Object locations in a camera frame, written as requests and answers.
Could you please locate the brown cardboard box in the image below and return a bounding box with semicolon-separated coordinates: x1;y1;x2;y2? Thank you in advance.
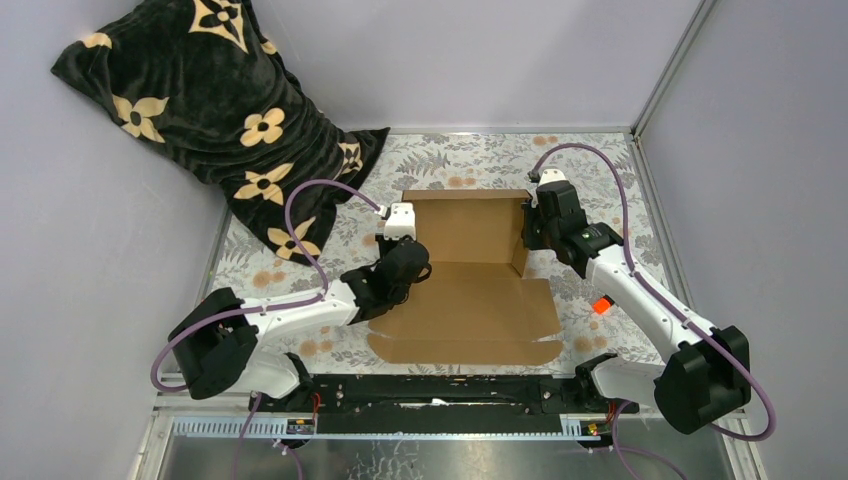
367;189;563;366

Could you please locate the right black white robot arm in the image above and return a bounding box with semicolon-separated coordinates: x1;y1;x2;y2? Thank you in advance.
522;179;752;434

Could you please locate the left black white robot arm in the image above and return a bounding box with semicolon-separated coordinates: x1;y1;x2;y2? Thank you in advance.
164;237;431;411

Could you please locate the floral patterned table mat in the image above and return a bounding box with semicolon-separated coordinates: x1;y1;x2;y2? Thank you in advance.
207;133;666;375

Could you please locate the black orange-tipped marker pen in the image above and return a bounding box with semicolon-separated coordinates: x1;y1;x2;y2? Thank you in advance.
592;296;615;315

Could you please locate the black floral plush blanket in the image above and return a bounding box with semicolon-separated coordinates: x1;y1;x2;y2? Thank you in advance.
51;0;389;264

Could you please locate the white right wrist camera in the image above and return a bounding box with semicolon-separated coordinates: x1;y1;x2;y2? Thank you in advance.
537;168;568;188

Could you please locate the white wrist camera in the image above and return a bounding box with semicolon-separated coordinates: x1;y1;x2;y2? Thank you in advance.
375;202;417;241
537;168;568;188

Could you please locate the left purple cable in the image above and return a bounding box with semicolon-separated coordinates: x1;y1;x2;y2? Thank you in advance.
149;178;388;480

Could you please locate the purple cable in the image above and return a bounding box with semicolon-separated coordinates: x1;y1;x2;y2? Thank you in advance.
149;178;388;480
528;142;778;480

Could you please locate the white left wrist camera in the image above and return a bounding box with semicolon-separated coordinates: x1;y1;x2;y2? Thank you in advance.
375;202;417;241

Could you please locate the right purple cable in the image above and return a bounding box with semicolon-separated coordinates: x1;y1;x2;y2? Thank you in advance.
528;142;778;480

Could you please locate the aluminium frame rail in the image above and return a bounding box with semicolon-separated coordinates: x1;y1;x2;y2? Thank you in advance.
131;374;766;479

